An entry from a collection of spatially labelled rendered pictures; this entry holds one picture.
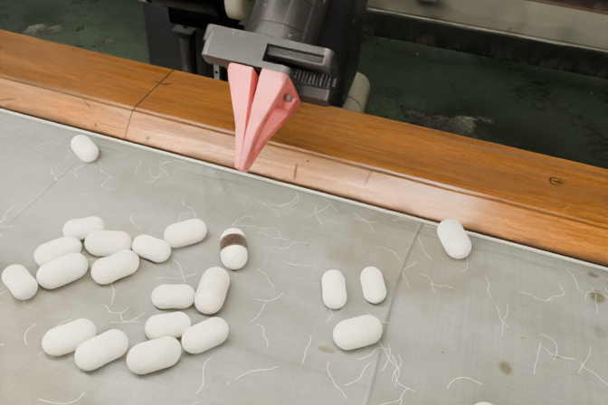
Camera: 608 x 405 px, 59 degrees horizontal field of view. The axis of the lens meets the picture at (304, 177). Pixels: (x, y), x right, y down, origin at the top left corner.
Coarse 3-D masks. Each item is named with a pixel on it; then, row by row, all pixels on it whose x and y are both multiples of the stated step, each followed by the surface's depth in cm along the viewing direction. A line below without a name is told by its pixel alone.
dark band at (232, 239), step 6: (228, 234) 43; (234, 234) 43; (240, 234) 44; (222, 240) 43; (228, 240) 43; (234, 240) 43; (240, 240) 43; (246, 240) 44; (222, 246) 43; (228, 246) 43; (246, 246) 43
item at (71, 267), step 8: (64, 256) 41; (72, 256) 41; (80, 256) 41; (48, 264) 40; (56, 264) 40; (64, 264) 40; (72, 264) 40; (80, 264) 41; (40, 272) 40; (48, 272) 40; (56, 272) 40; (64, 272) 40; (72, 272) 40; (80, 272) 41; (40, 280) 40; (48, 280) 40; (56, 280) 40; (64, 280) 40; (72, 280) 41
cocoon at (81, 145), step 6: (72, 138) 52; (78, 138) 52; (84, 138) 52; (72, 144) 52; (78, 144) 51; (84, 144) 51; (90, 144) 51; (78, 150) 51; (84, 150) 51; (90, 150) 51; (96, 150) 52; (84, 156) 51; (90, 156) 51; (96, 156) 52
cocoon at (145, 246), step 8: (136, 240) 43; (144, 240) 43; (152, 240) 43; (160, 240) 43; (136, 248) 43; (144, 248) 43; (152, 248) 42; (160, 248) 42; (168, 248) 43; (144, 256) 43; (152, 256) 42; (160, 256) 42; (168, 256) 43
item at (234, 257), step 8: (224, 232) 44; (232, 232) 44; (240, 232) 44; (224, 248) 43; (232, 248) 42; (240, 248) 43; (224, 256) 42; (232, 256) 42; (240, 256) 42; (224, 264) 43; (232, 264) 42; (240, 264) 42
